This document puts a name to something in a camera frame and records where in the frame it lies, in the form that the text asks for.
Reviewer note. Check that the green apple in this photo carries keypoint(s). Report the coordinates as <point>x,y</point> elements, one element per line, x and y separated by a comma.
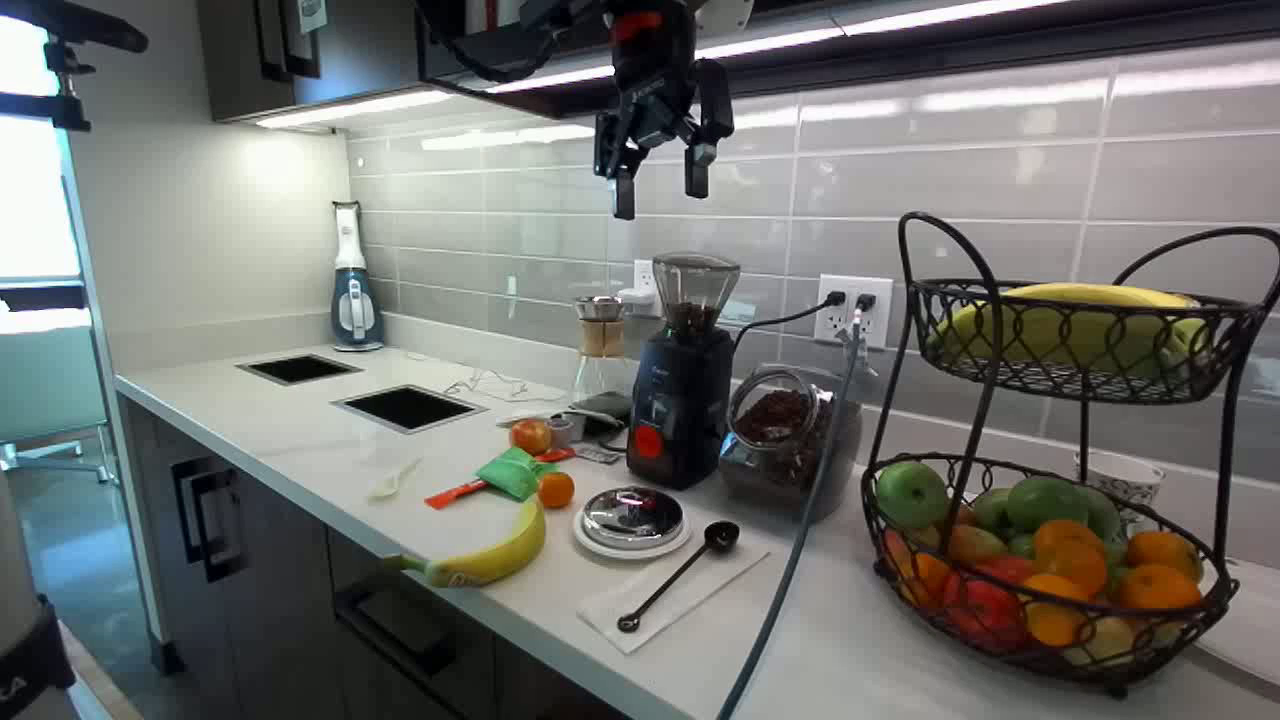
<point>908,495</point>
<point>1052,503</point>

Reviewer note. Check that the green foil packet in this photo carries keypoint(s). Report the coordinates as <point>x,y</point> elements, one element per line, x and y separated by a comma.
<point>512,475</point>

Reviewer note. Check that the yellow banana bunch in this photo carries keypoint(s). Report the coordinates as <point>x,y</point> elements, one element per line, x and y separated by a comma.
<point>1066,327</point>

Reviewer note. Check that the black coffee grinder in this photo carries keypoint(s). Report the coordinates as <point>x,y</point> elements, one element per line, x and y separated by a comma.
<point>683,387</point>

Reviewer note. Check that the glass jar of coffee beans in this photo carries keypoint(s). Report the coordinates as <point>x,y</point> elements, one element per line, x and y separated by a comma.
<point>785,432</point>

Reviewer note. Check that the small dark printed packet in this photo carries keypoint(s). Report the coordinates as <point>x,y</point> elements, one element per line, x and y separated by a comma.
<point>588,429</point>

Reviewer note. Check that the white wall outlet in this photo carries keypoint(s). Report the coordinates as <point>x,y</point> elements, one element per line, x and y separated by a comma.
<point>853,309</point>

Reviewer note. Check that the white plastic spoon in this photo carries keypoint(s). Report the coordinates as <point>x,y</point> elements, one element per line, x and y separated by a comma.
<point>395,483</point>

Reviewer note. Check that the glass pour-over carafe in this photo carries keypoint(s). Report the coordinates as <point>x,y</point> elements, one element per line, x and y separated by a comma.
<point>603,335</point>

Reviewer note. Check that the orange red packet strip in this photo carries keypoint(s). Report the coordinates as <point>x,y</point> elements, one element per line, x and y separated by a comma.
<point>459,495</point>

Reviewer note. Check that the round white black scale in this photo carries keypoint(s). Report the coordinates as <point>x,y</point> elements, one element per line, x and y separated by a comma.
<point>630,523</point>

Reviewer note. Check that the white plug adapter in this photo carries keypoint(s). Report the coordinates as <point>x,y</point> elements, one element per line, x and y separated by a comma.
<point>641,285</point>

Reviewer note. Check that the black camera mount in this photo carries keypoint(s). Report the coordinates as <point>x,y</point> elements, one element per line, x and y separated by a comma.
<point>63,54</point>

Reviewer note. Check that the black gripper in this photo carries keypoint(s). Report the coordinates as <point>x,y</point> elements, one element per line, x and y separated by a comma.
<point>655,102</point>

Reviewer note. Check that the black measuring spoon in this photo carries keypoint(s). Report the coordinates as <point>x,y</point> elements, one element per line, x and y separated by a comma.
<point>683,575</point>

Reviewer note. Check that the yellowish apple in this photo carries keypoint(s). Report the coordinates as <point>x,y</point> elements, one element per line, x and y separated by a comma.
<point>1107,641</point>

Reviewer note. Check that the red yellow apple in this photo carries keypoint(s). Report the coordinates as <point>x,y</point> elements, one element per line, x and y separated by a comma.
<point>975,540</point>

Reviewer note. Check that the dark upper cabinet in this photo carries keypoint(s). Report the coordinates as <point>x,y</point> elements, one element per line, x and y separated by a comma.
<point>346,54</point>

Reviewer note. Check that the under-cabinet light strip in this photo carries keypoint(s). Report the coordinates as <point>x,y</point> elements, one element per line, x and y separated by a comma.
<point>353,108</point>

